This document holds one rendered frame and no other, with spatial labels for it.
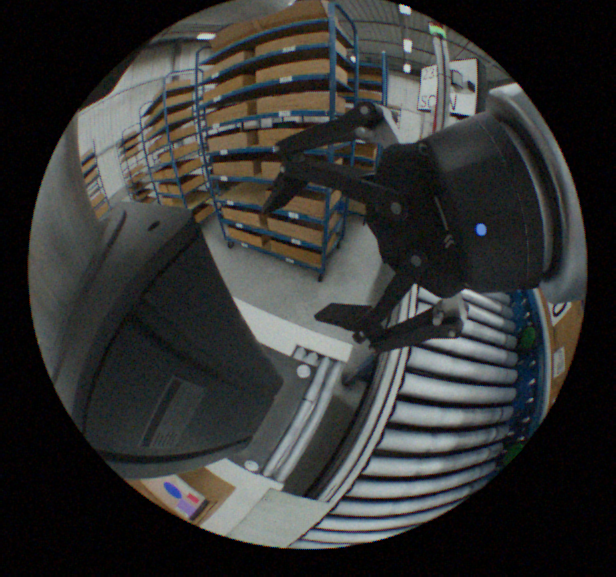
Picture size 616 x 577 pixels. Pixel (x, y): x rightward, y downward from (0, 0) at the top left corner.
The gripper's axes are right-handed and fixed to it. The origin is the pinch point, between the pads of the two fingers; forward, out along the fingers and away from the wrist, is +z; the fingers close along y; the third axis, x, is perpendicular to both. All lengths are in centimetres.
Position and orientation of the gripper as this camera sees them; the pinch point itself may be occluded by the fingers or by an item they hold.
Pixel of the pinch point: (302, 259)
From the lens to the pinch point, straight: 20.6
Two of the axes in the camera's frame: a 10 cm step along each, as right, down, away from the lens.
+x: -7.7, 4.4, -4.6
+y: -4.3, -8.9, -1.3
